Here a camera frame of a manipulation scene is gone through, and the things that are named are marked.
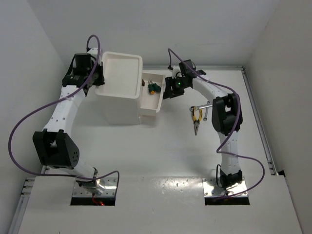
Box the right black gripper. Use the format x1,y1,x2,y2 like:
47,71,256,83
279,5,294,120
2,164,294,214
164,76,189,99

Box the all green screwdriver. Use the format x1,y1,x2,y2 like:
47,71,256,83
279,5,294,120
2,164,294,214
153,83,161,93

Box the green orange screwdriver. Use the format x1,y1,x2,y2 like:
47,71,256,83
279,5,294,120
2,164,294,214
148,80,156,95

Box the white drawer cabinet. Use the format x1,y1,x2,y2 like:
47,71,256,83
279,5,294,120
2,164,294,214
95,52,143,125

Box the yellow handled pliers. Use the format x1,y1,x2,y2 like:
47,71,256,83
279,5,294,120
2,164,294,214
190,106,203,136

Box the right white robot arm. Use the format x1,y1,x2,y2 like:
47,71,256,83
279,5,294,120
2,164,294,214
163,59,243,189

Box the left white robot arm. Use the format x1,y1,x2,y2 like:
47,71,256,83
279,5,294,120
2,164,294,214
33,48,105,193

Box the silver ratchet wrench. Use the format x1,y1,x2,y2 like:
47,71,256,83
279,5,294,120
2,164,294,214
190,103,212,111

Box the silver combination wrench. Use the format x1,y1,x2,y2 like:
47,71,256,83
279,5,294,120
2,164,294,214
203,108,209,121

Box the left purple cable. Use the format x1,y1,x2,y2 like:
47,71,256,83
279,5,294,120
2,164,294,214
8,34,120,180

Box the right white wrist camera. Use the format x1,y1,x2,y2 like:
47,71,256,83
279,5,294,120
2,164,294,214
167,65,182,78

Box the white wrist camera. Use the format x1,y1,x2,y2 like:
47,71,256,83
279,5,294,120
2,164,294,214
87,47,98,58
167,65,182,78

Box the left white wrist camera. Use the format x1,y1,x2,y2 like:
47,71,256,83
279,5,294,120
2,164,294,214
87,47,98,58

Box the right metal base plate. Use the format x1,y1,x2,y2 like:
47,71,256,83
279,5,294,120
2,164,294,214
202,177,248,198

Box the metal base plate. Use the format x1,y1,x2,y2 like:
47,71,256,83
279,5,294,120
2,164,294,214
72,177,118,198
202,177,248,198

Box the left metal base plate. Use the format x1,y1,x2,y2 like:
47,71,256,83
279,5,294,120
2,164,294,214
72,177,118,198

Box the aluminium rail left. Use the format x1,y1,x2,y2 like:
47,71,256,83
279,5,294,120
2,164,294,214
8,175,36,234

